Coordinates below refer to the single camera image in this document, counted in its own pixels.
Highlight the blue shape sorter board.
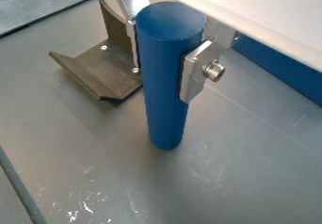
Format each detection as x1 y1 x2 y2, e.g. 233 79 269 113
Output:
233 36 322 107

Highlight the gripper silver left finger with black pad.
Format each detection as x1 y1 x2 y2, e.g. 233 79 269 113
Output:
118 0 150 73

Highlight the dark blue round cylinder peg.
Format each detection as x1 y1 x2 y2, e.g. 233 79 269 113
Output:
137 1 205 150

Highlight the black curved cradle holder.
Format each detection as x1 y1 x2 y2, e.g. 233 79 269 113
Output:
50 0 142 101

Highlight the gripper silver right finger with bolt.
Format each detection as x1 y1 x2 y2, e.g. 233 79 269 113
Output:
181 19 240 104

